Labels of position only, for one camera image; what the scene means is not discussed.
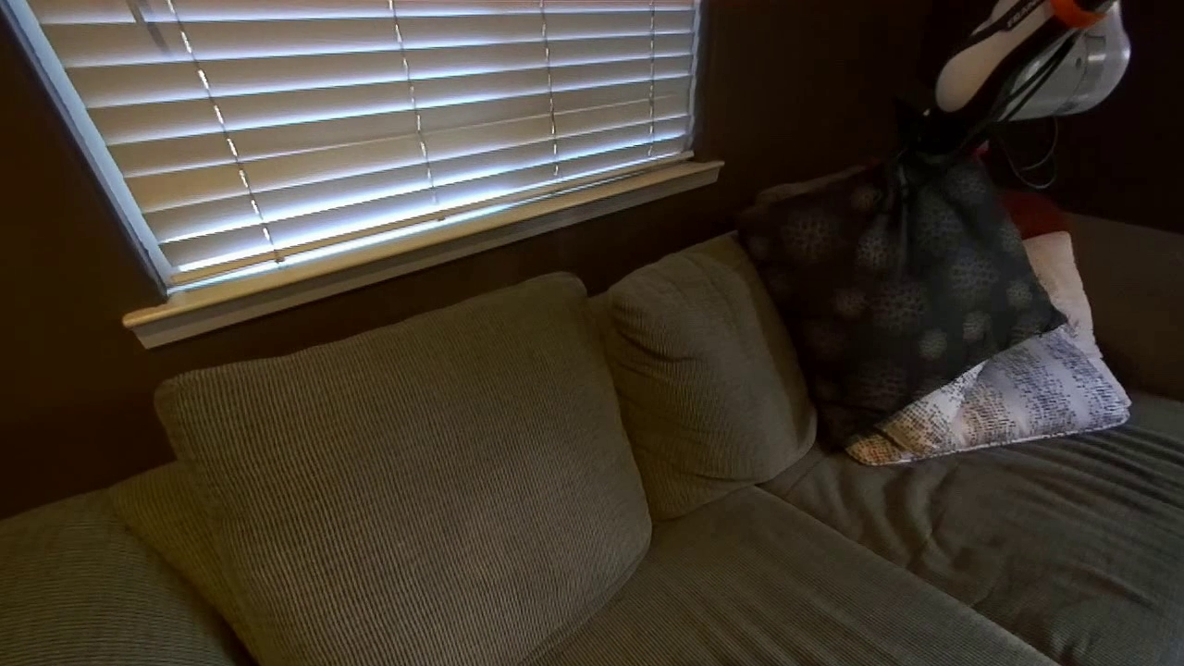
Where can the large sofa back cushion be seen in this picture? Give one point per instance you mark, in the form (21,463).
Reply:
(410,483)

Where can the wooden window sill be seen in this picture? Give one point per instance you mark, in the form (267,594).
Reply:
(309,291)

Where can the light patterned throw pillow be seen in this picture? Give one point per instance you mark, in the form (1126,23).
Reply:
(1039,390)

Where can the medium sofa back cushion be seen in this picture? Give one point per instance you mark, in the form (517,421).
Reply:
(706,372)

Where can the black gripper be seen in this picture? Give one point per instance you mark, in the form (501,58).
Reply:
(946,130)

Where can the small sofa back cushion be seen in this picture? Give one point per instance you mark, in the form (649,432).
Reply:
(87,577)

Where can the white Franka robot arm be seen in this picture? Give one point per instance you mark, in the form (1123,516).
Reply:
(1039,60)

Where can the grey-green fabric sofa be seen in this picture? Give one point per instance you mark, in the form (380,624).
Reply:
(865,566)

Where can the white window blinds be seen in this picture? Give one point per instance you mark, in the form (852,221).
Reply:
(370,125)

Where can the grey-green sofa seat cushion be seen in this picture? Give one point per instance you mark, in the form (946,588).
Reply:
(1021,530)
(791,594)

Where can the dark grey dotted pillow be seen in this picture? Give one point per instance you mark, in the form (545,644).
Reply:
(902,296)

